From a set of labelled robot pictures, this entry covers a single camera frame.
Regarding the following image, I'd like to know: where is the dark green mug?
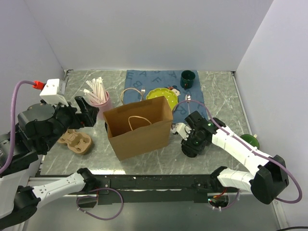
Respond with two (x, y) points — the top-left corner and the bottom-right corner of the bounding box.
(180, 70), (196, 90)

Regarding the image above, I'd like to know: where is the brown paper bag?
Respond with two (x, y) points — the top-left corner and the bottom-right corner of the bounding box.
(103, 96), (173, 161)

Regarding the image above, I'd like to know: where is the pink straw holder cup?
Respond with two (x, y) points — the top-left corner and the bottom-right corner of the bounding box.
(90, 91), (113, 120)

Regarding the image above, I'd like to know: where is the small cartoon figurine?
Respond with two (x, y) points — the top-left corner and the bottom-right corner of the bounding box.
(168, 85), (180, 97)

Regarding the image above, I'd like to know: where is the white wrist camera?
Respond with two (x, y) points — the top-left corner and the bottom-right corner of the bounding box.
(39, 79), (68, 106)
(171, 123), (192, 141)

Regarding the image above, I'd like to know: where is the black coffee cup lid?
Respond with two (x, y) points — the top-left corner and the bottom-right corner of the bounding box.
(181, 146), (198, 158)

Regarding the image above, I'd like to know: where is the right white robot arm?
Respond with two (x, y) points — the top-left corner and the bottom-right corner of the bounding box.
(173, 111), (289, 205)

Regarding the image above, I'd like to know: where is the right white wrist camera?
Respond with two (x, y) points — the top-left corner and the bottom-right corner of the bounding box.
(171, 123), (192, 141)

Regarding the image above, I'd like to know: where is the silver fork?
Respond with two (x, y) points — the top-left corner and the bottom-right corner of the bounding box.
(141, 86), (146, 101)

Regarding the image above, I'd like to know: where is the green interior patterned cup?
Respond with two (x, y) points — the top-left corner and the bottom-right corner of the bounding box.
(240, 134), (260, 149)

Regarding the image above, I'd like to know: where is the blue alphabet placemat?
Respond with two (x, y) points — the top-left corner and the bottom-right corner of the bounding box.
(124, 69), (209, 123)

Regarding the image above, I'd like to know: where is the yellow dotted plate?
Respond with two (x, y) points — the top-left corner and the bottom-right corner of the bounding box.
(146, 88), (178, 110)

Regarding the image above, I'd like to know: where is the silver spoon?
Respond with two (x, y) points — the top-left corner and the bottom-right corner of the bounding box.
(185, 94), (191, 114)

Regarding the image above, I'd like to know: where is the white wrapped straws bundle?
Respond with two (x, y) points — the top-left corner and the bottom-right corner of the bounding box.
(83, 77), (108, 104)

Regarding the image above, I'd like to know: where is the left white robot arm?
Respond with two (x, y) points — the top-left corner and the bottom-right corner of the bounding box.
(0, 96), (99, 230)

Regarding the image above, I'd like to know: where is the brown cardboard cup carrier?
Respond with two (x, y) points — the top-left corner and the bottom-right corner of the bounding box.
(58, 129), (93, 155)

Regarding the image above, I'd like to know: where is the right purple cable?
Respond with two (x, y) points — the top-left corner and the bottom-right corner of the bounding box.
(172, 100), (303, 211)

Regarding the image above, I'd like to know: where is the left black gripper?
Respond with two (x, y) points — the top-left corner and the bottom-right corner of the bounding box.
(41, 94), (100, 151)

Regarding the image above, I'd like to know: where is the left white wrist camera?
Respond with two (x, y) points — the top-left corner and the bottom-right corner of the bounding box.
(39, 79), (68, 106)

